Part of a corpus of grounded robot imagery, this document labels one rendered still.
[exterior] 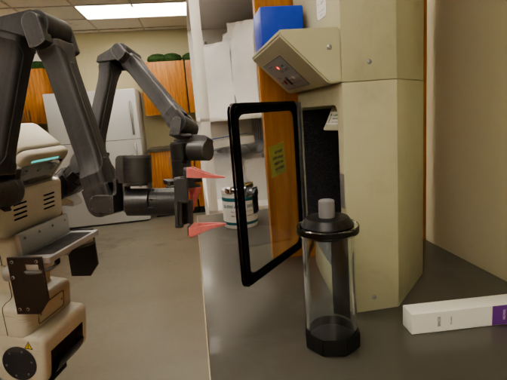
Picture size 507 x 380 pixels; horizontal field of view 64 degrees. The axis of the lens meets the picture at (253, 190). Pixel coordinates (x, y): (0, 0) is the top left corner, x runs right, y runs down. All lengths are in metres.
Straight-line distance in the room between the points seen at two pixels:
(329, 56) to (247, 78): 1.28
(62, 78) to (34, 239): 0.51
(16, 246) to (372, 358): 0.92
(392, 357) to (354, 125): 0.42
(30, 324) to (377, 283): 0.94
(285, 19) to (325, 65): 0.24
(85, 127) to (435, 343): 0.79
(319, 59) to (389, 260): 0.43
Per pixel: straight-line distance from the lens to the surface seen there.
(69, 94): 0.93
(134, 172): 0.84
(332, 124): 0.92
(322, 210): 0.70
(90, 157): 0.90
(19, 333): 1.35
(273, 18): 1.00
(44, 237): 1.31
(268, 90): 1.14
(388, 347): 0.81
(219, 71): 2.16
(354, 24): 0.82
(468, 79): 1.21
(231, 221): 1.54
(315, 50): 0.79
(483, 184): 1.18
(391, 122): 0.84
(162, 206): 0.83
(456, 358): 0.81
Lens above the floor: 1.37
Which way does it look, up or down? 11 degrees down
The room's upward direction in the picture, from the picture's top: 4 degrees counter-clockwise
